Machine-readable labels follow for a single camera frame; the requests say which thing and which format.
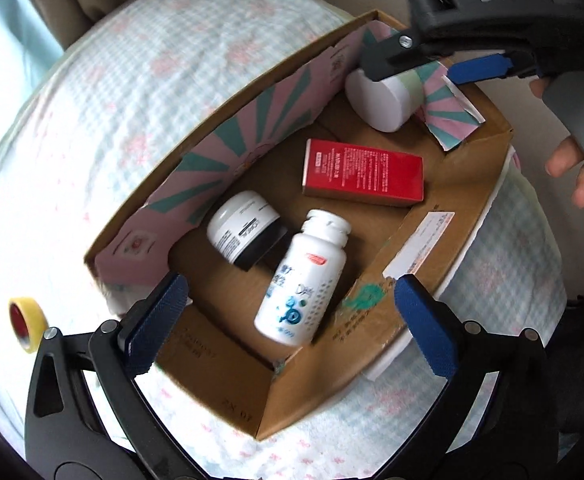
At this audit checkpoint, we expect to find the white round jar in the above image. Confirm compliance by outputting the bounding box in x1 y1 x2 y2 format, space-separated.
345 68 425 133

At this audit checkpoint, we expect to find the yellow tape roll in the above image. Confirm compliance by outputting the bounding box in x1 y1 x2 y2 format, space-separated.
8 297 49 353

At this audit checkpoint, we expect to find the person's right hand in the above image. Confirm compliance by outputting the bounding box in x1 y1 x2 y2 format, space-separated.
528 58 584 227

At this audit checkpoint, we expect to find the red rectangular box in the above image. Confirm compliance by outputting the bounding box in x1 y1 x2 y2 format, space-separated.
301 139 425 207

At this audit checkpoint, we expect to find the cardboard box with pink lining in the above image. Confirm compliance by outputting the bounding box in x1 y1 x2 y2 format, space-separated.
85 11 512 440

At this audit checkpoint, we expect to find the white jar with black lid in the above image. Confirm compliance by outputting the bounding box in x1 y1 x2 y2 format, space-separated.
206 191 290 272

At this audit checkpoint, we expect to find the white pill bottle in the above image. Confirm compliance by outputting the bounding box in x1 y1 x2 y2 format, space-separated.
254 209 351 347

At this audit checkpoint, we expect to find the checkered floral bed sheet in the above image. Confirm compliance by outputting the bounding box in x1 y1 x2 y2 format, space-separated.
0 0 573 480

